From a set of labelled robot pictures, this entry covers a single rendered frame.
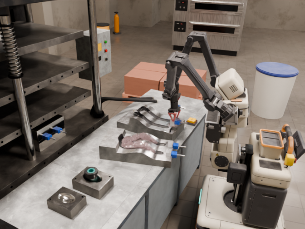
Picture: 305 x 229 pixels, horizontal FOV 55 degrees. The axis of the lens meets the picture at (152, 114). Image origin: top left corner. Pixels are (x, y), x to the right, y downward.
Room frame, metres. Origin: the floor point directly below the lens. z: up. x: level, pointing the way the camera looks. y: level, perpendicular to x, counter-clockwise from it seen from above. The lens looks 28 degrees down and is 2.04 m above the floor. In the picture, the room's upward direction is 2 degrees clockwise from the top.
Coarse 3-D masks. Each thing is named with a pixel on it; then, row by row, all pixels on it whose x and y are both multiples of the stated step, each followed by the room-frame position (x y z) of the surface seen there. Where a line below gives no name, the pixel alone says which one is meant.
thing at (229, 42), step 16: (176, 0) 7.49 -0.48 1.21; (192, 0) 7.37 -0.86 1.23; (208, 0) 7.30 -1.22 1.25; (224, 0) 7.21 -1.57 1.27; (240, 0) 7.12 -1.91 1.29; (176, 16) 7.49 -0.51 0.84; (192, 16) 7.39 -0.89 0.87; (208, 16) 7.29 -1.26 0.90; (224, 16) 7.20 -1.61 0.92; (240, 16) 7.10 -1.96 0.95; (176, 32) 7.48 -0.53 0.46; (208, 32) 7.25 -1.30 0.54; (224, 32) 7.15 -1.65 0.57; (240, 32) 7.09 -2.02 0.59; (176, 48) 7.52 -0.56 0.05; (192, 48) 7.41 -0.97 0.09; (224, 48) 7.17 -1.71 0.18
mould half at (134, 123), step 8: (128, 112) 2.28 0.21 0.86; (144, 112) 2.15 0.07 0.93; (152, 112) 2.19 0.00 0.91; (120, 120) 2.13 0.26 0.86; (128, 120) 2.13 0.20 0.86; (136, 120) 2.03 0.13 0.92; (144, 120) 2.05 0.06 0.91; (152, 120) 2.09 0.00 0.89; (160, 120) 2.11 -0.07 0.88; (184, 120) 2.12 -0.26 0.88; (120, 128) 2.10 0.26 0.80; (128, 128) 2.07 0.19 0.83; (136, 128) 2.03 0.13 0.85; (144, 128) 2.00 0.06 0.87; (152, 128) 1.98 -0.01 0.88; (160, 128) 1.98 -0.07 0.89; (168, 128) 1.98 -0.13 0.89; (160, 136) 1.94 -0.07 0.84; (168, 136) 1.91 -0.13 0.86; (176, 136) 1.97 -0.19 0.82
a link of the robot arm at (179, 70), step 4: (188, 40) 2.12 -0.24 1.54; (192, 40) 2.11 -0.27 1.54; (188, 44) 2.13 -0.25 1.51; (192, 44) 2.15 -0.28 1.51; (184, 48) 2.18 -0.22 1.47; (188, 48) 2.16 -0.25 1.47; (184, 52) 2.18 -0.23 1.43; (188, 52) 2.17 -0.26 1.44; (180, 68) 2.21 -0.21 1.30; (180, 72) 2.22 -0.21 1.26; (176, 76) 2.23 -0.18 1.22
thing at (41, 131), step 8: (48, 120) 1.91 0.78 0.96; (56, 120) 1.93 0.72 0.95; (40, 128) 1.80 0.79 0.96; (48, 128) 1.85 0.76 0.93; (56, 128) 1.92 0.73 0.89; (64, 128) 1.99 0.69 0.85; (40, 136) 1.78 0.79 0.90; (56, 136) 1.91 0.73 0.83; (24, 144) 1.82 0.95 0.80; (40, 144) 1.77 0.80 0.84; (48, 144) 1.83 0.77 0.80
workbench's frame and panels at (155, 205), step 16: (192, 144) 2.33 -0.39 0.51; (176, 160) 1.96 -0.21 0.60; (192, 160) 2.38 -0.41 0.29; (160, 176) 1.69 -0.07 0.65; (176, 176) 1.99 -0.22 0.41; (160, 192) 1.70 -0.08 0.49; (176, 192) 2.02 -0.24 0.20; (144, 208) 1.47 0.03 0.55; (160, 208) 1.71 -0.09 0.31; (0, 224) 1.16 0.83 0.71; (128, 224) 1.28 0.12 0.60; (144, 224) 1.47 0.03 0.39; (160, 224) 1.73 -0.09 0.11
